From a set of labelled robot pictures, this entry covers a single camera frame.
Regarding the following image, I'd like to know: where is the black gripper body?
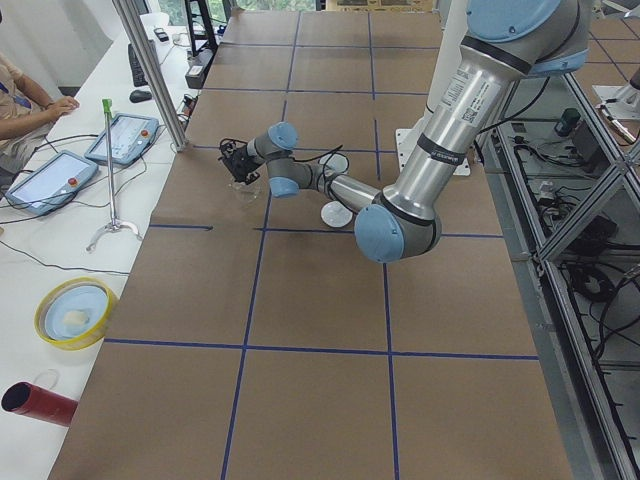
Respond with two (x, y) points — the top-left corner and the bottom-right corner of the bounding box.
(229, 145), (260, 181)

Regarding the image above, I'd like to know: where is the white cup lid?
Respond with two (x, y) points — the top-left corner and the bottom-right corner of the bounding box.
(320, 201), (353, 229)

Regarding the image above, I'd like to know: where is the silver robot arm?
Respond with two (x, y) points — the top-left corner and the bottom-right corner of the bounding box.
(220, 1), (593, 263)

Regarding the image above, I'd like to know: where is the black computer box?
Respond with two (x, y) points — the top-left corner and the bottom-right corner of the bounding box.
(185, 48), (216, 90)

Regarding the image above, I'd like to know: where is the teach pendant far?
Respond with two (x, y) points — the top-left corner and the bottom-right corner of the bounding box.
(110, 113), (159, 167)

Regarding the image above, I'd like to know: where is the teach pendant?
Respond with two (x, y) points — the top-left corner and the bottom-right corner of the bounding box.
(5, 150), (98, 216)
(110, 113), (159, 167)

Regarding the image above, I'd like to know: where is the black computer mouse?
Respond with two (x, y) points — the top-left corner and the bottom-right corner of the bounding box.
(129, 89), (153, 104)

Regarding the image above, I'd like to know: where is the black keyboard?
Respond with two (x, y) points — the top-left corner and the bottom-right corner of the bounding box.
(127, 44), (147, 87)

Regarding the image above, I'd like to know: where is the reacher grabber tool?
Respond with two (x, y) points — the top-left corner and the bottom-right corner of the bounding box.
(85, 98), (143, 253)

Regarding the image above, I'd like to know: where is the teach pendant near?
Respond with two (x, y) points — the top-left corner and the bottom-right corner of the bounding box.
(5, 150), (98, 216)

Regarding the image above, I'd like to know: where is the person at desk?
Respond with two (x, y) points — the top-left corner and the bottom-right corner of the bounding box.
(1, 53), (80, 174)

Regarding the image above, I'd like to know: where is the yellow tape roll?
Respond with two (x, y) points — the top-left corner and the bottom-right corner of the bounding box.
(34, 277), (118, 351)

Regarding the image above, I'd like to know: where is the red cylinder tube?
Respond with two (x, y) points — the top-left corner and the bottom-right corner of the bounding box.
(1, 382), (78, 427)

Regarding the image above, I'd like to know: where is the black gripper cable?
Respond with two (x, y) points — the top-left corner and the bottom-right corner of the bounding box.
(292, 144), (351, 201)

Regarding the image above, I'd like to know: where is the aluminium frame post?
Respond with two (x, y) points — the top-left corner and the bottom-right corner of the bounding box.
(112, 0), (187, 152)

